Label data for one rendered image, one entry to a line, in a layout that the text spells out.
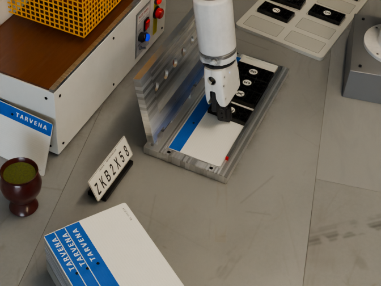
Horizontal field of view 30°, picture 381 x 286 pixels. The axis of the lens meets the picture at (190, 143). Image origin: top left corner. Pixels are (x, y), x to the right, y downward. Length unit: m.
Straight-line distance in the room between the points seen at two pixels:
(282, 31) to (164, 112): 0.56
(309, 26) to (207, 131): 0.56
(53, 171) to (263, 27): 0.78
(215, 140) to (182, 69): 0.19
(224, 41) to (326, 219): 0.44
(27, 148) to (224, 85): 0.45
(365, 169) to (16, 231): 0.80
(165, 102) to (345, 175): 0.45
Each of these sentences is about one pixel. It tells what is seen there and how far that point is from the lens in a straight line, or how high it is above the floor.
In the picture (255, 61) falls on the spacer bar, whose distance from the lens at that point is 1.89.
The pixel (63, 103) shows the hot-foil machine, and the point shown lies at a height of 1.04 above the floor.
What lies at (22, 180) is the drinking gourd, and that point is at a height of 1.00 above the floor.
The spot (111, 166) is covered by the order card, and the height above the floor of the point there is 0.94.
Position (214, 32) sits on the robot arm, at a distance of 1.52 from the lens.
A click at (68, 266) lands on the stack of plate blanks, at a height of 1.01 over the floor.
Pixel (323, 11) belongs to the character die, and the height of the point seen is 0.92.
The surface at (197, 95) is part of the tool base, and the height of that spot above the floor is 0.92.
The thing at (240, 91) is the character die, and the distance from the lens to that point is 1.78.
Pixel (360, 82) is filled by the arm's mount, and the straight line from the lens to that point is 1.85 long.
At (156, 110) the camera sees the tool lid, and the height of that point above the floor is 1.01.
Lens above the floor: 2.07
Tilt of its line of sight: 44 degrees down
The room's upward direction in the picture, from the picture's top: 6 degrees clockwise
